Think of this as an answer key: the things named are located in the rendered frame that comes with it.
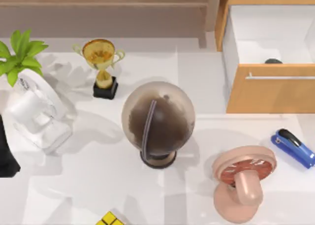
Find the brown globe on stand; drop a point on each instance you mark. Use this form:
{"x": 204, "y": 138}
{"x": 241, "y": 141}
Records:
{"x": 157, "y": 121}

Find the gold trophy black base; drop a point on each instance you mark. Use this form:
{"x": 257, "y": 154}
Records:
{"x": 100, "y": 55}

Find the pink desk fan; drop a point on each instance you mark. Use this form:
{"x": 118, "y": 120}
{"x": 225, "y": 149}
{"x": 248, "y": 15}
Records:
{"x": 242, "y": 175}

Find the wooden shelf unit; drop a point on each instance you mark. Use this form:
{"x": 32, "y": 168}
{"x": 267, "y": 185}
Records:
{"x": 103, "y": 10}

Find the wooden drawer cabinet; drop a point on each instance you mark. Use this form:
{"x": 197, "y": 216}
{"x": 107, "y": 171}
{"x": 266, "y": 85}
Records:
{"x": 229, "y": 20}

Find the pale wooden drawer front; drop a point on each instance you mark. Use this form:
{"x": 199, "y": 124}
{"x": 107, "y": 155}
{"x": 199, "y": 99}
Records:
{"x": 270, "y": 92}

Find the clear water filter jug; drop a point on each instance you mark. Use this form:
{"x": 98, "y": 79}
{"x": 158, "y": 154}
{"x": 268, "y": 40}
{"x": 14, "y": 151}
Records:
{"x": 37, "y": 116}

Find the yellow puzzle cube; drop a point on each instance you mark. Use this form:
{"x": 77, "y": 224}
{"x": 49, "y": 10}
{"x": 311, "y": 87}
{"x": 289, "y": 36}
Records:
{"x": 109, "y": 218}

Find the dark round object in drawer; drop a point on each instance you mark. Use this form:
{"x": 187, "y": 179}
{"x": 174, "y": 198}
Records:
{"x": 273, "y": 61}

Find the blue and black stapler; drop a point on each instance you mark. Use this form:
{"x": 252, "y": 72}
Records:
{"x": 294, "y": 146}

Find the green potted plant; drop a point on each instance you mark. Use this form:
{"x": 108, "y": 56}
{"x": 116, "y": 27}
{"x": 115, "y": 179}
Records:
{"x": 20, "y": 57}

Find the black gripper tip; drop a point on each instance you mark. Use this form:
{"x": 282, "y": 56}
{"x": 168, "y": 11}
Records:
{"x": 6, "y": 153}

